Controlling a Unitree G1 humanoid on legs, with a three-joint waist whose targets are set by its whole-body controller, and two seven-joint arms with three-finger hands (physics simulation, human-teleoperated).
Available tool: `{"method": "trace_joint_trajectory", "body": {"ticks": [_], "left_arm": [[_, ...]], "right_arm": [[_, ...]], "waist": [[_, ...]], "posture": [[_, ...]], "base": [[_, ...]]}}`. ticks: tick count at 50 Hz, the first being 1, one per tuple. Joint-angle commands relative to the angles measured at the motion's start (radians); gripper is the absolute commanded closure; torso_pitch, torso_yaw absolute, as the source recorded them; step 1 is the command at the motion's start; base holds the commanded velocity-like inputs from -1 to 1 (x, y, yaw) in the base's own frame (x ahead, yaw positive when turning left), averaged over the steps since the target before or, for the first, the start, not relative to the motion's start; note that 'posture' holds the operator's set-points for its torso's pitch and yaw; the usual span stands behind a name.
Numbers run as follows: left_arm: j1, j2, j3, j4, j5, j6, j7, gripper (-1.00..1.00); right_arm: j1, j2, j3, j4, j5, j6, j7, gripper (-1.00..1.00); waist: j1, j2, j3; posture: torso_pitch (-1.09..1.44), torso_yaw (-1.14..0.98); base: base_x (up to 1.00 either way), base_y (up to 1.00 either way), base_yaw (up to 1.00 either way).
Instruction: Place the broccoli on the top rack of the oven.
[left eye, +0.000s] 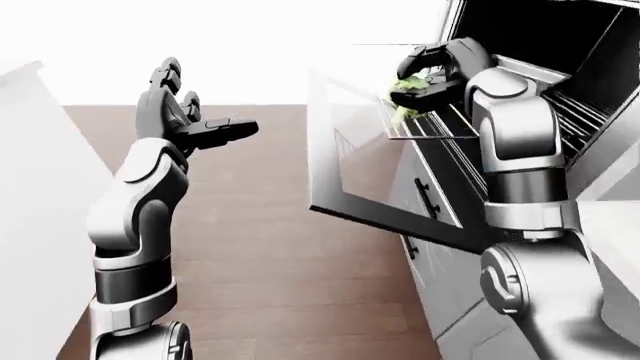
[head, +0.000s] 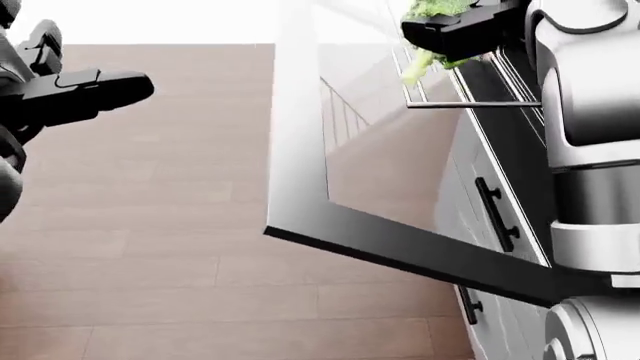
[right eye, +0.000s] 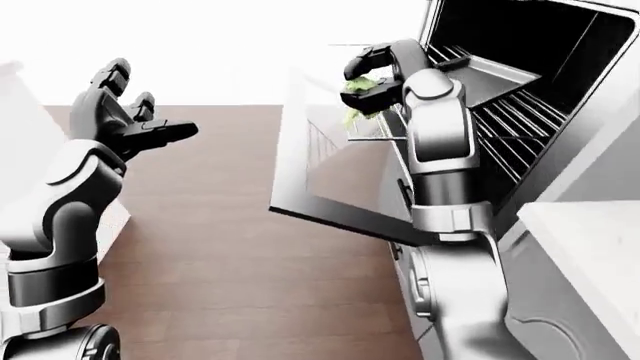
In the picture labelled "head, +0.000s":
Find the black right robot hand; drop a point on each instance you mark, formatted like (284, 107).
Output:
(450, 35)

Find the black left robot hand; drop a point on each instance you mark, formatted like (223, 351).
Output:
(95, 92)

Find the green broccoli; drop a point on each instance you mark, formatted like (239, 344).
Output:
(419, 65)

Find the oven with dark cavity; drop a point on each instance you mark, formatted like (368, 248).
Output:
(505, 150)

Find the oven door with glass window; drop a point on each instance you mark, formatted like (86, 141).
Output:
(305, 157)

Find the white cabinet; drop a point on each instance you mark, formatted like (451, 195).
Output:
(462, 195)

